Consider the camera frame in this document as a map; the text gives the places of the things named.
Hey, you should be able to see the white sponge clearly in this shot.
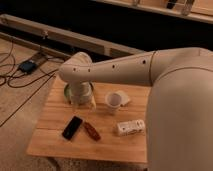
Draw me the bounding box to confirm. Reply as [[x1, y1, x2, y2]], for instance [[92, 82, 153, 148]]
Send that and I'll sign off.
[[117, 90, 131, 106]]

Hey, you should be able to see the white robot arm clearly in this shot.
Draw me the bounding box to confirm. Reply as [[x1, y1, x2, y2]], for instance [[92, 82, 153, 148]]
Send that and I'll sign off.
[[59, 47, 213, 171]]

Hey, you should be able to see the translucent plastic cup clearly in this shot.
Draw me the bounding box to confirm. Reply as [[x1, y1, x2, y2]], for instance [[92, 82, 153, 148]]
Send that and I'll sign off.
[[105, 92, 122, 113]]

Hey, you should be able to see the green ceramic bowl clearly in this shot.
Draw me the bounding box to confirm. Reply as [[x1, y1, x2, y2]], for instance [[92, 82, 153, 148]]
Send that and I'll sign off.
[[64, 82, 94, 104]]

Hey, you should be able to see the black floor cable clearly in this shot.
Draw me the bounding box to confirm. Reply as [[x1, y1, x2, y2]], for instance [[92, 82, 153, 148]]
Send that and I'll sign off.
[[0, 39, 68, 128]]

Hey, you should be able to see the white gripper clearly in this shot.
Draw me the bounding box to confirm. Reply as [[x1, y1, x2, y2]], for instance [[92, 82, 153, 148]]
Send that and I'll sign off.
[[69, 82, 97, 110]]

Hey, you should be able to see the dark red snack bar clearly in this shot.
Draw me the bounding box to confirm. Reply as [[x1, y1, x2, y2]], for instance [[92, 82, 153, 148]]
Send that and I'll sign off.
[[84, 122, 101, 141]]

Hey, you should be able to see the black smartphone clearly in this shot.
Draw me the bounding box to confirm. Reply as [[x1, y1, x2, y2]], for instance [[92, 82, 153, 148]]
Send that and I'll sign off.
[[62, 116, 83, 140]]

